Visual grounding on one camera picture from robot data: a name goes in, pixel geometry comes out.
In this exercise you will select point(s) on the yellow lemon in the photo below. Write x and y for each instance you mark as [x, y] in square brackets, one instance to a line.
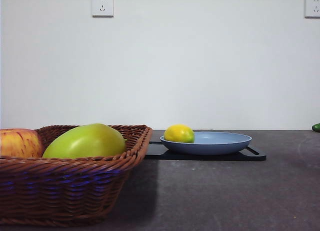
[178, 133]

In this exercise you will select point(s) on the white wall socket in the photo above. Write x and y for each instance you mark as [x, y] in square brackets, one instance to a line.
[102, 5]
[313, 7]

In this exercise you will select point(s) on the light blue round plate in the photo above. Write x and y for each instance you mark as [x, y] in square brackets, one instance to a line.
[215, 146]

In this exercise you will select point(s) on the green yellow mango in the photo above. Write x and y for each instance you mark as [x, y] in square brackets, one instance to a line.
[87, 142]

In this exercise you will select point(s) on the red yellow apple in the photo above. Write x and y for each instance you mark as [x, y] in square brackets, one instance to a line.
[20, 143]

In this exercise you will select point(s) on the green cucumber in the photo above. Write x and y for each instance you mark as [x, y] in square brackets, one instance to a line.
[316, 127]

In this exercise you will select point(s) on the dark rectangular tray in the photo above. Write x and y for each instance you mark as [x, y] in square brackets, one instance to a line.
[205, 157]

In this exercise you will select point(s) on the brown wicker basket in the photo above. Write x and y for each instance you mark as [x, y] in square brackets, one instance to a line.
[65, 188]

